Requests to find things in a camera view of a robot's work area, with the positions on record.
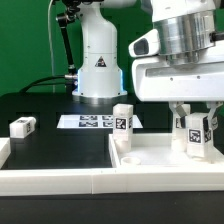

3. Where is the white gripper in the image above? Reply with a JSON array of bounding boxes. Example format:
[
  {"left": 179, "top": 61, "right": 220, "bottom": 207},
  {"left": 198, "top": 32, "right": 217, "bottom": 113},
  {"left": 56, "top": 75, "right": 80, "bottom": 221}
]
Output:
[{"left": 132, "top": 54, "right": 224, "bottom": 130}]

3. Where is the white square table top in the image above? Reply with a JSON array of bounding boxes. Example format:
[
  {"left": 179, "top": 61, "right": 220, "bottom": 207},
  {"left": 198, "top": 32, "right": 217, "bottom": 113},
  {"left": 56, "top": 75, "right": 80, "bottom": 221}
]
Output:
[{"left": 109, "top": 133, "right": 224, "bottom": 168}]

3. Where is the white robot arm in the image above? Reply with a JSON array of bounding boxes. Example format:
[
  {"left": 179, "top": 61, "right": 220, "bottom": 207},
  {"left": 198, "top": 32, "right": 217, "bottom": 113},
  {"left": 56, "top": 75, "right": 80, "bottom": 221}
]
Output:
[{"left": 78, "top": 0, "right": 224, "bottom": 129}]

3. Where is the white U-shaped obstacle fence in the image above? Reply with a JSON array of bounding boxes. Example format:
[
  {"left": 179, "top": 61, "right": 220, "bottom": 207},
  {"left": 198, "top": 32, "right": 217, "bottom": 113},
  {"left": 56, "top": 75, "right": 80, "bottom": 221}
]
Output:
[{"left": 0, "top": 134, "right": 224, "bottom": 197}]

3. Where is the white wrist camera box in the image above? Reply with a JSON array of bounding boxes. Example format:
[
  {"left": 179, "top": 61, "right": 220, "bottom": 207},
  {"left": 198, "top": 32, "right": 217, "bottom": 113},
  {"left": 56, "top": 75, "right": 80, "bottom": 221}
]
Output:
[{"left": 128, "top": 29, "right": 160, "bottom": 58}]

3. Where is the white marker base plate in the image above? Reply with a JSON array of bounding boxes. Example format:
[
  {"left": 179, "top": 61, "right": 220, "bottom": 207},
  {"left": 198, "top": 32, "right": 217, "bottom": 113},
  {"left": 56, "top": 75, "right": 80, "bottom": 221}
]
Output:
[{"left": 56, "top": 114, "right": 144, "bottom": 129}]

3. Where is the black cable bundle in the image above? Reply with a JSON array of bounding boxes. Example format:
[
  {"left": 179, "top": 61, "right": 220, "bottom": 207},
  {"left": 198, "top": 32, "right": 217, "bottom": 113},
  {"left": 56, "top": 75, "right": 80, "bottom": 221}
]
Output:
[{"left": 19, "top": 75, "right": 80, "bottom": 94}]

